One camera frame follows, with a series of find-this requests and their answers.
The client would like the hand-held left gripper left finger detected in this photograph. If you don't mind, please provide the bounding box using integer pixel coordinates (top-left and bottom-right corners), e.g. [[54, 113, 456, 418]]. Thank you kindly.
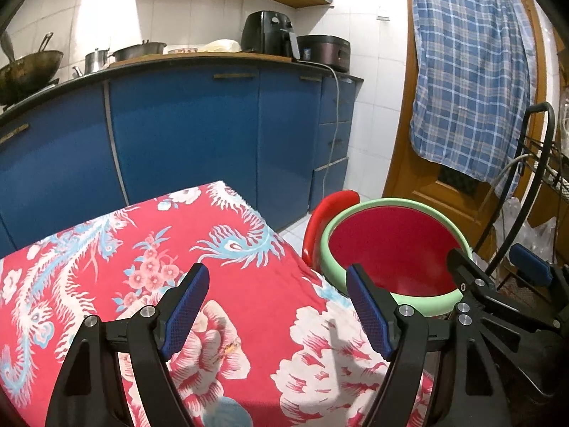
[[44, 263, 209, 427]]

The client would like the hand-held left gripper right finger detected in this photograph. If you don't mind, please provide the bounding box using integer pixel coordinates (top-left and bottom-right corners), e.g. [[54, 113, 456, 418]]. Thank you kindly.
[[346, 264, 512, 427]]

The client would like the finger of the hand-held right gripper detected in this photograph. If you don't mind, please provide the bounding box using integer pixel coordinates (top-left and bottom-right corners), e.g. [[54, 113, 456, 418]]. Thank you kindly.
[[447, 248, 496, 312], [509, 244, 569, 291]]

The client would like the red and green basin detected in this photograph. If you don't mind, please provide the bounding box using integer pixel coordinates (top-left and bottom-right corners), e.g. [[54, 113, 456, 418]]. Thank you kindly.
[[319, 198, 473, 316]]

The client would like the crinkled clear plastic bag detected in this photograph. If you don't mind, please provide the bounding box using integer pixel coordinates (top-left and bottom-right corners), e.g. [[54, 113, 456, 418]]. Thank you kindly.
[[500, 196, 557, 268]]

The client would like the red floral tablecloth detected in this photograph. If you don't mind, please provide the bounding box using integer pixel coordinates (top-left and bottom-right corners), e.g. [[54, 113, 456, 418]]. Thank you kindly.
[[0, 181, 434, 427]]

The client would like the red plastic stool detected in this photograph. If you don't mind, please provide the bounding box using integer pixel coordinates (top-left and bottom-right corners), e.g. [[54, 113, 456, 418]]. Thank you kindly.
[[302, 190, 361, 272]]

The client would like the blue plaid cloth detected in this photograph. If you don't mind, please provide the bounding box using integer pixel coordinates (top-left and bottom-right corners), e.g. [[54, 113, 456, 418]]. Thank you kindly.
[[409, 0, 537, 199]]

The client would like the dark rice cooker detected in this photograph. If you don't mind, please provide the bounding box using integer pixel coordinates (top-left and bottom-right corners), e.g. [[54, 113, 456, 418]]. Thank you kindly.
[[297, 35, 352, 73]]

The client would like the steel pot with lid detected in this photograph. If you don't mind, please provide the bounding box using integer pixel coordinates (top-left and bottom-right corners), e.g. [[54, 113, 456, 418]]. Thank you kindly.
[[109, 41, 167, 62]]

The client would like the steel kettle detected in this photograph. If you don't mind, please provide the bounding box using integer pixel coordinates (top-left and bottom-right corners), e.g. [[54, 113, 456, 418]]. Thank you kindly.
[[72, 48, 112, 76]]

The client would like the gas stove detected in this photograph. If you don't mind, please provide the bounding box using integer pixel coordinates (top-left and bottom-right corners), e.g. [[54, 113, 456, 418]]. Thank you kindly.
[[0, 78, 60, 113]]

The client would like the white dish cover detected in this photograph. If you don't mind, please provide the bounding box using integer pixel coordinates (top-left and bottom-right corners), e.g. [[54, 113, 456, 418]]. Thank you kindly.
[[198, 39, 243, 53]]

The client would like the black wok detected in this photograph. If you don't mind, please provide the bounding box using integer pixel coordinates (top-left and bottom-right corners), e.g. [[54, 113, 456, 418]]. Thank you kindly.
[[0, 32, 64, 103]]

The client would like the black air fryer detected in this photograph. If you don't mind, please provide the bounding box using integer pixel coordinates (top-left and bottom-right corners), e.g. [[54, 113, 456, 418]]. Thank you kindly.
[[241, 11, 303, 60]]

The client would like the metal spatula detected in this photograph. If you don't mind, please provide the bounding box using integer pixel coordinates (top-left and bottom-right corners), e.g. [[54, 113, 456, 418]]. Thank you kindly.
[[0, 31, 18, 67]]

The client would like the white hose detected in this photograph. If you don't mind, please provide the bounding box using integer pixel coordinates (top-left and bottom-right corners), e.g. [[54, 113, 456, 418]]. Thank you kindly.
[[484, 155, 532, 206]]

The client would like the black wire rack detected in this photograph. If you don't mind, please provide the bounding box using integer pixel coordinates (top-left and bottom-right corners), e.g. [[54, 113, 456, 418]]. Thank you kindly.
[[471, 101, 569, 290]]

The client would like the white power cable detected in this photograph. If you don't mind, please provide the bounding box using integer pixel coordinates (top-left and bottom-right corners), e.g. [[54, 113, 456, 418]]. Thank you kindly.
[[302, 60, 341, 174]]

